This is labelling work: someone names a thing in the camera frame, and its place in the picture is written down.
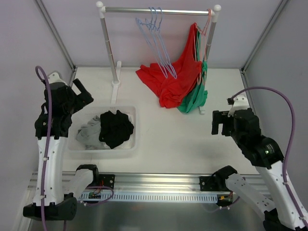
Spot grey tank top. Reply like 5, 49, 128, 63
76, 115, 104, 150

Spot black tank top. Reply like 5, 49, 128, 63
99, 110, 134, 149

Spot white tank top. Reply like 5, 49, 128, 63
101, 113, 134, 150

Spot light blue wire hanger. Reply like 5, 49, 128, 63
135, 7, 169, 77

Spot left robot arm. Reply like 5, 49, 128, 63
23, 79, 100, 221

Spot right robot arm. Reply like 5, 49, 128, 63
211, 108, 308, 231

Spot green tank top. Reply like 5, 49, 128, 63
177, 26, 208, 114

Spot red tank top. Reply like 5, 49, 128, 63
157, 23, 202, 108

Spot white plastic perforated basket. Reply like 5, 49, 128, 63
66, 103, 140, 159

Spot white clothes rack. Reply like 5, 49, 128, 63
96, 1, 221, 104

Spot red garment on table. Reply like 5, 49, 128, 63
136, 64, 169, 96

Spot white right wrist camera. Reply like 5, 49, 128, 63
227, 94, 249, 117

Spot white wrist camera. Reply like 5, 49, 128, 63
227, 94, 249, 117
44, 71, 67, 90

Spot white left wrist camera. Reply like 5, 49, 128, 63
44, 71, 67, 90

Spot pink wire hanger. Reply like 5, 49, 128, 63
195, 9, 213, 86

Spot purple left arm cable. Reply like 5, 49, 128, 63
35, 65, 115, 231

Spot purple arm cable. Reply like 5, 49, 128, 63
35, 65, 115, 231
202, 86, 308, 224

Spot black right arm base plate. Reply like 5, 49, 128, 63
199, 176, 229, 192

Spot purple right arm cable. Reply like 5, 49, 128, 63
202, 86, 308, 224

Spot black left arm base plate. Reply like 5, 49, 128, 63
99, 174, 116, 189

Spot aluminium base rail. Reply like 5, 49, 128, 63
27, 171, 270, 196

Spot white slotted cable duct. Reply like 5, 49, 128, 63
78, 191, 218, 204

